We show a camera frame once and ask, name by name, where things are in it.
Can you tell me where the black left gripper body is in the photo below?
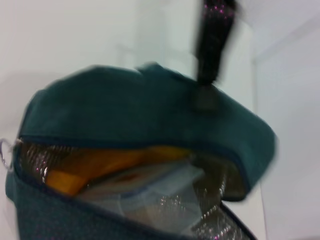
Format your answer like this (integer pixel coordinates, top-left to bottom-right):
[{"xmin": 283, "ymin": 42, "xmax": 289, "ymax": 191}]
[{"xmin": 192, "ymin": 0, "xmax": 241, "ymax": 59}]

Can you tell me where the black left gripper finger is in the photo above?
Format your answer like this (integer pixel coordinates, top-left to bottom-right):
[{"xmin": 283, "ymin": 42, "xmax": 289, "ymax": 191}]
[{"xmin": 196, "ymin": 57, "xmax": 226, "ymax": 111}]

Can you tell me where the dark teal insulated lunch bag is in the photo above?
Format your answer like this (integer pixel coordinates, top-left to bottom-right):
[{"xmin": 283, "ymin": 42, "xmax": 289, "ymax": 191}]
[{"xmin": 0, "ymin": 62, "xmax": 280, "ymax": 240}]

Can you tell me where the clear plastic box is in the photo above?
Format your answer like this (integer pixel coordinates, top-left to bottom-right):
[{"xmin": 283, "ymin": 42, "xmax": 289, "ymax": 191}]
[{"xmin": 79, "ymin": 164, "xmax": 208, "ymax": 233}]

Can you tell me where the yellow toy banana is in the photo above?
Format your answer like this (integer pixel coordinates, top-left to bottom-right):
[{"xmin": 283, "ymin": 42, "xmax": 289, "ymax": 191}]
[{"xmin": 46, "ymin": 146, "xmax": 191, "ymax": 197}]

